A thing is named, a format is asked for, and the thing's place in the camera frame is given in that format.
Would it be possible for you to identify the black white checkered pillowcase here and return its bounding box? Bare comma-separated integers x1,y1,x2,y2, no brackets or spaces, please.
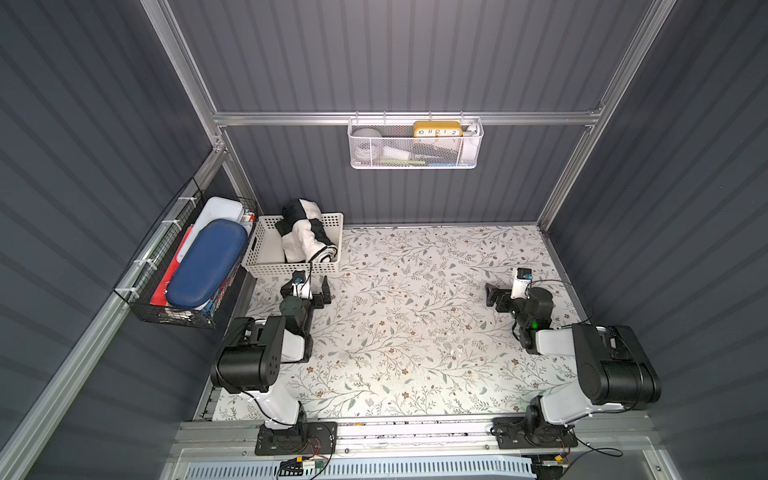
275,199,338,263

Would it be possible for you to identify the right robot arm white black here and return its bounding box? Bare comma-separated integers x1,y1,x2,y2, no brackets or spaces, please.
484,267,662,435

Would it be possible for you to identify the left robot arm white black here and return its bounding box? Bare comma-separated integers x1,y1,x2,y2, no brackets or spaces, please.
210,271,332,437

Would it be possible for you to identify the white tape roll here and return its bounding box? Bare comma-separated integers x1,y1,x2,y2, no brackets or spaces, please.
349,128,384,164

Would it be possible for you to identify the white perforated plastic basket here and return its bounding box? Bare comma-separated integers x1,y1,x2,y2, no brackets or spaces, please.
241,213,344,278

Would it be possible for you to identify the blue oval case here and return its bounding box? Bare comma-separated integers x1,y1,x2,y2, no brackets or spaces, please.
166,219,248,309

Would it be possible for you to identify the white plastic box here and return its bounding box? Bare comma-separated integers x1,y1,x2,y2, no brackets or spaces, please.
175,196,244,263

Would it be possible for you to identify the red flat book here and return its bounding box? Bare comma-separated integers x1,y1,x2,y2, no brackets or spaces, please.
150,225,193,307

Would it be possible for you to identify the white mesh hanging basket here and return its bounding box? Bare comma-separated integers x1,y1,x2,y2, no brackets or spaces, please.
347,115,485,170

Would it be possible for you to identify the yellow clock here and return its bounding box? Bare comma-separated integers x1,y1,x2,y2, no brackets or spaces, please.
413,120,464,138

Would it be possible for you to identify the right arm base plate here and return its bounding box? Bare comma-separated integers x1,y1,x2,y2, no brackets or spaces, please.
490,416,578,450

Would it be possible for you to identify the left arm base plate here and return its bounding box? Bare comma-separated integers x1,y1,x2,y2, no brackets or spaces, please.
254,422,338,457

